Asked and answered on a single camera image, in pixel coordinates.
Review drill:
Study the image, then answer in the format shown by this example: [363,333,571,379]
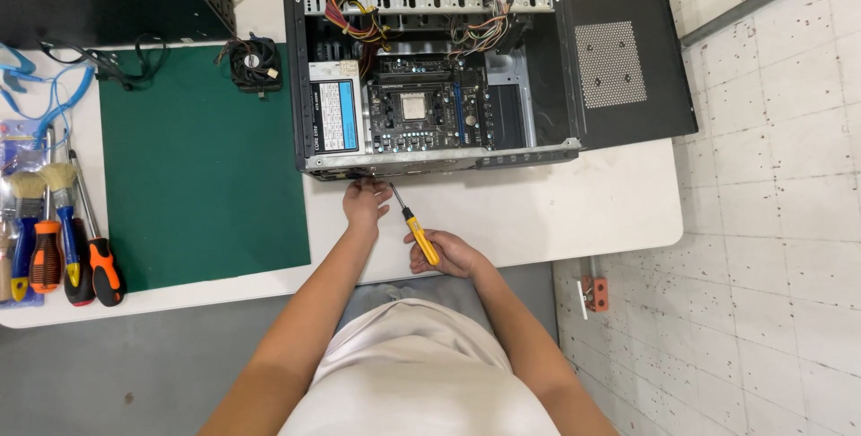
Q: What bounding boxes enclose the thin multicoloured wire bundle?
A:
[448,0,517,61]

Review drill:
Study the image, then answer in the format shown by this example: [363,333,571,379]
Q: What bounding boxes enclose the person's left hand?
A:
[342,177,394,232]

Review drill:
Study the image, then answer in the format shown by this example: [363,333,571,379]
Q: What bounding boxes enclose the red yellow power cable bundle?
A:
[324,0,392,55]

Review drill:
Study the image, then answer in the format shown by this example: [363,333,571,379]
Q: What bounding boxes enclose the black tangled cable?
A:
[39,33,170,92]

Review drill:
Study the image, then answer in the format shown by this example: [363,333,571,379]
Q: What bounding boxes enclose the orange table leg bracket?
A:
[576,275,610,320]

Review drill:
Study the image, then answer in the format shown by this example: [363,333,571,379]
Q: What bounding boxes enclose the yellow handled screwdriver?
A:
[389,183,441,267]

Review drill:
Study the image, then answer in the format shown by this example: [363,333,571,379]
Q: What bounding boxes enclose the black handled screwdriver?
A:
[63,217,96,308]

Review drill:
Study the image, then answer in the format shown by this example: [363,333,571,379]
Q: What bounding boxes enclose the long orange black screwdriver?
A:
[65,148,127,308]

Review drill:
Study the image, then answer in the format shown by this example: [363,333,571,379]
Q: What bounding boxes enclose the stubby orange black screwdriver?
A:
[28,126,64,295]

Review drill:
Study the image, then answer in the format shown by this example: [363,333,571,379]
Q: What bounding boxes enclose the blue handled paint brush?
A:
[38,163,82,289]
[6,171,47,303]

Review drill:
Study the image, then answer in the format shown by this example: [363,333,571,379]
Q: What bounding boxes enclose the person's right hand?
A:
[404,229,483,280]

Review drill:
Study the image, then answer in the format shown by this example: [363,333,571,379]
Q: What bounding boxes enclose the black processor cooler fan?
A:
[214,32,284,101]

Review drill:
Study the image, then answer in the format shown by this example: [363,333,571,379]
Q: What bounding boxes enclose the person's grey trousers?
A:
[335,263,559,344]

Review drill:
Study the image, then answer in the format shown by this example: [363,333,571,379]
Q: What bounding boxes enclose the person's white shirt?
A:
[278,298,562,436]

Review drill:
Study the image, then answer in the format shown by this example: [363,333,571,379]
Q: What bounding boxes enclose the black motherboard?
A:
[366,58,496,154]

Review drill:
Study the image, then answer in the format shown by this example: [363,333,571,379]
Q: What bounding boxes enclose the black case side panel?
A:
[567,0,699,152]

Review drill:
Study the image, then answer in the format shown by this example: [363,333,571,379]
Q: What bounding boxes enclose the silver processor chip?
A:
[401,92,429,122]

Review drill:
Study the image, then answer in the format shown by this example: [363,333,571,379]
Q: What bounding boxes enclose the blue coiled wrist strap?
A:
[0,42,96,152]

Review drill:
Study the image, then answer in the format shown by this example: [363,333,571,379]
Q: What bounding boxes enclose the open black computer case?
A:
[280,0,583,183]

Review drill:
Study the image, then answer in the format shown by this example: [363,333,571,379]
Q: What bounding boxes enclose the wooden tool handle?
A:
[0,219,13,304]

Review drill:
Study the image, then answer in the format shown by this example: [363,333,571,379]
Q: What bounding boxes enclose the green work mat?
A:
[98,42,312,294]

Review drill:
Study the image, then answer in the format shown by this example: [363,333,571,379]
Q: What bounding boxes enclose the grey power supply unit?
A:
[307,60,368,156]

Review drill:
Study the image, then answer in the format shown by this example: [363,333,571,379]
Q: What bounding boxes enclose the blue tool package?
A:
[0,119,47,308]

